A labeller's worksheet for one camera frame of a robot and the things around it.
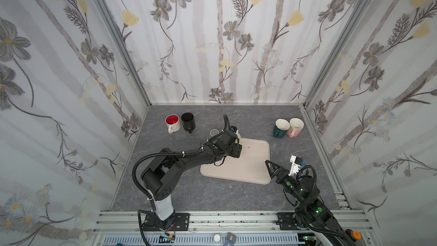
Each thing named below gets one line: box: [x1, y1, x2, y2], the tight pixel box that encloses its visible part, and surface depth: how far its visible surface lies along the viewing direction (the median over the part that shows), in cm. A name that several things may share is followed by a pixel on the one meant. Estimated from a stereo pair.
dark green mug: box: [273, 118, 291, 139], surface depth 100 cm
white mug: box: [165, 113, 181, 134], surface depth 105 cm
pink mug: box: [286, 117, 305, 139], surface depth 98 cm
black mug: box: [180, 112, 196, 134], surface depth 104 cm
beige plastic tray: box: [200, 137, 272, 186], surface depth 97 cm
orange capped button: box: [345, 228, 363, 243], surface depth 65 cm
